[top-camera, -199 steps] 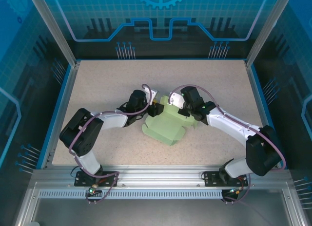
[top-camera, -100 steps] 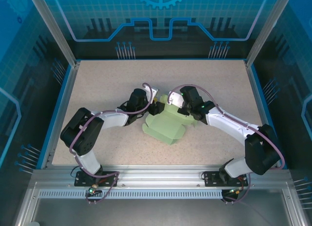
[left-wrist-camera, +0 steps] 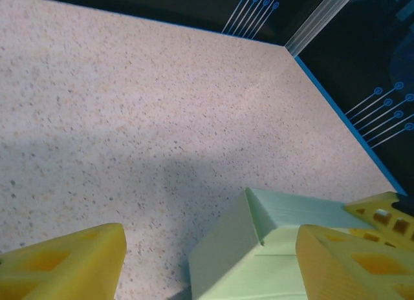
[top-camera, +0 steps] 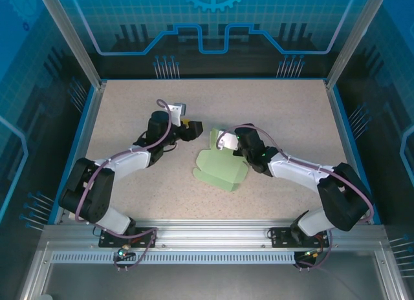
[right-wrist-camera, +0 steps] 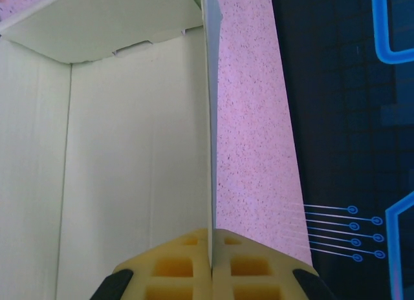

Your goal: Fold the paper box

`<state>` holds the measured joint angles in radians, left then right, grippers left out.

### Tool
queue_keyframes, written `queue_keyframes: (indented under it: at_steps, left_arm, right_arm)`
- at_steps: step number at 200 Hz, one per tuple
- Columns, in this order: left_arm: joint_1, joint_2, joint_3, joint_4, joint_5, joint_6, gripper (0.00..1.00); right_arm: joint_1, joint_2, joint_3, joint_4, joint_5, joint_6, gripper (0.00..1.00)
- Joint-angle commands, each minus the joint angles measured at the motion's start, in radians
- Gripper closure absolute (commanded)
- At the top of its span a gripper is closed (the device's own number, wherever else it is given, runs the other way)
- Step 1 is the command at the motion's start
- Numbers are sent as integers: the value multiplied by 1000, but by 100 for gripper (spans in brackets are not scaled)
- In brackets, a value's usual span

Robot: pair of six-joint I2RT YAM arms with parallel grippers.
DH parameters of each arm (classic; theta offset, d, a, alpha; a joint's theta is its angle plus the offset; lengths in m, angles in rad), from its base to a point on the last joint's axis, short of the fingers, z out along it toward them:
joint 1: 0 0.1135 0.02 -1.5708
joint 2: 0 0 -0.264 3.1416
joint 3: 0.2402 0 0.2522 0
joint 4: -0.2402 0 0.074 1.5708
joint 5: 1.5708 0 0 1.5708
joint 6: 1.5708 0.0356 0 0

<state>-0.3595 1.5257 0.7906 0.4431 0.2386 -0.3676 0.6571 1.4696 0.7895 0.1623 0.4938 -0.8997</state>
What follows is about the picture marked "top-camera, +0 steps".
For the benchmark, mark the green paper box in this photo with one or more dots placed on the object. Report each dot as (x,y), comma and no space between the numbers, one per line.
(220,170)

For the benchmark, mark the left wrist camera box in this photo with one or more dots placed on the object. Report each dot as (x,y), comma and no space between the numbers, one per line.
(177,114)

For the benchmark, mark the aluminium lower frame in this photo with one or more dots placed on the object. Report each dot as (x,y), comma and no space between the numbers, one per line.
(34,274)

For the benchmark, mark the aluminium mounting rail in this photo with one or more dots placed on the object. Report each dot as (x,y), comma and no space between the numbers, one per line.
(210,232)

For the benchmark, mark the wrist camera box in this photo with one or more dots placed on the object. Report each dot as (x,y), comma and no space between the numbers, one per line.
(228,140)
(177,114)

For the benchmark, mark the aluminium frame post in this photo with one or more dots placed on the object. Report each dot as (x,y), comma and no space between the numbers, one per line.
(354,38)
(73,38)

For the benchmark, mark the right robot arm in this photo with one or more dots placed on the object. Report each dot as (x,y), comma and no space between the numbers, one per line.
(343,196)

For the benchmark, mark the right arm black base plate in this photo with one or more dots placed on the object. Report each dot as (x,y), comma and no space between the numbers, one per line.
(278,237)

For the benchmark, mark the left aluminium frame post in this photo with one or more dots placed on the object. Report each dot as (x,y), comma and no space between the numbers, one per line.
(73,38)

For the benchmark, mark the right aluminium side rail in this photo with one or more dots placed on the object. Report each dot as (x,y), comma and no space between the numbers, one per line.
(339,125)

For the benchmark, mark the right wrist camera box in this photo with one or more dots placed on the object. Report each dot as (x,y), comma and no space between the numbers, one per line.
(228,140)

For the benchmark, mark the left aluminium side rail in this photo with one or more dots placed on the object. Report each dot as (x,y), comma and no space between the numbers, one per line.
(90,125)

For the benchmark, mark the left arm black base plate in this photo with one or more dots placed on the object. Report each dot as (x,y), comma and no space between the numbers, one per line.
(108,240)

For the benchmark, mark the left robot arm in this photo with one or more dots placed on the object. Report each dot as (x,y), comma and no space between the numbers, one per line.
(87,190)

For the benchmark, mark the right aluminium frame post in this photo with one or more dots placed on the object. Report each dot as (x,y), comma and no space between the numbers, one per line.
(354,38)

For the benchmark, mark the aluminium side rail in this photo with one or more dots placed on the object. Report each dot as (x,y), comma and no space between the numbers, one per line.
(339,125)
(90,125)

